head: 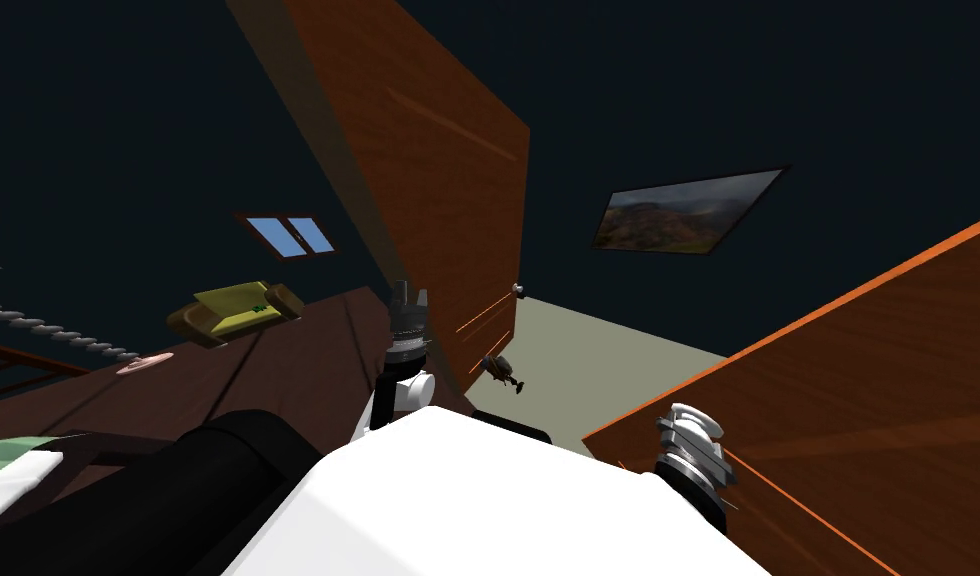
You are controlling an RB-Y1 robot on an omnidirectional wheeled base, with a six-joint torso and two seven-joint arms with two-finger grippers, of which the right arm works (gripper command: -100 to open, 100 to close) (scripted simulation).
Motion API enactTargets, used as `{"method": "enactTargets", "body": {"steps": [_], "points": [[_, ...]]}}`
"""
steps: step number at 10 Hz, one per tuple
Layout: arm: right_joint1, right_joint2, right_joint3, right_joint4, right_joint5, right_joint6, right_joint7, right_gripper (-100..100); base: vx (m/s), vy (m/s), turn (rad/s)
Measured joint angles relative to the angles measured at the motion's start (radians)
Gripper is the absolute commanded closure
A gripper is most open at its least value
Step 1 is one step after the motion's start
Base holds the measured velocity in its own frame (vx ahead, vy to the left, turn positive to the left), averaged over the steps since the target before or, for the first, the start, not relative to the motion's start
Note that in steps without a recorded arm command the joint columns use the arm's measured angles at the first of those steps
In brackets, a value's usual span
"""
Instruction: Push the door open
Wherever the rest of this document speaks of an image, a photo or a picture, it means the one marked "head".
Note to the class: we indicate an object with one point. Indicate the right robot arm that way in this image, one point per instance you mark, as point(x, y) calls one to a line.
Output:
point(694, 500)

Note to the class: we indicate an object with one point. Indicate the brown wooden panel orange edged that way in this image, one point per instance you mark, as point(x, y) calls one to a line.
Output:
point(850, 400)

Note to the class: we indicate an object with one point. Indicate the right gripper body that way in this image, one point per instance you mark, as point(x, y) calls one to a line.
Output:
point(688, 432)

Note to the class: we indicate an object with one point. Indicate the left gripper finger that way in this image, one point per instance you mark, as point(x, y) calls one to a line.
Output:
point(421, 301)
point(400, 293)

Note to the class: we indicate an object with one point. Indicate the white and green block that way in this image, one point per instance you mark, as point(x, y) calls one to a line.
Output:
point(14, 476)

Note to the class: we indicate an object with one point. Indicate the pink round plate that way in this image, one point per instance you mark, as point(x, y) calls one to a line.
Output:
point(144, 364)

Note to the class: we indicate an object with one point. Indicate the yellow armchair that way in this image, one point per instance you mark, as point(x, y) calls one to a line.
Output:
point(234, 314)

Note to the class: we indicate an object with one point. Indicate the small dark curved object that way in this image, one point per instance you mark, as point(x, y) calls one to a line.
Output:
point(501, 371)

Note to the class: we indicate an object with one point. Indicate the brown wooden door leaf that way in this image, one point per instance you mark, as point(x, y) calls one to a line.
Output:
point(434, 176)

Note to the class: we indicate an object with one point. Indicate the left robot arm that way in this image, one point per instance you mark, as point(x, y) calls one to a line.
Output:
point(178, 496)

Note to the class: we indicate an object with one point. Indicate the framed landscape picture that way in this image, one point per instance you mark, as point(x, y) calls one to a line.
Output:
point(682, 214)

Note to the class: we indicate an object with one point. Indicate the grey beaded rail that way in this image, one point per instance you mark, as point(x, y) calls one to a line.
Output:
point(58, 330)

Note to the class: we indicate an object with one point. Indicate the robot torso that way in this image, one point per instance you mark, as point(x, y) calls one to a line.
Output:
point(458, 512)

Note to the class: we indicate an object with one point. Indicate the dark framed window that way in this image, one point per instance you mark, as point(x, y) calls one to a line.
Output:
point(288, 236)

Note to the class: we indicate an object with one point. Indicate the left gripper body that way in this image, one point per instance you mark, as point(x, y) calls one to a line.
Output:
point(410, 314)

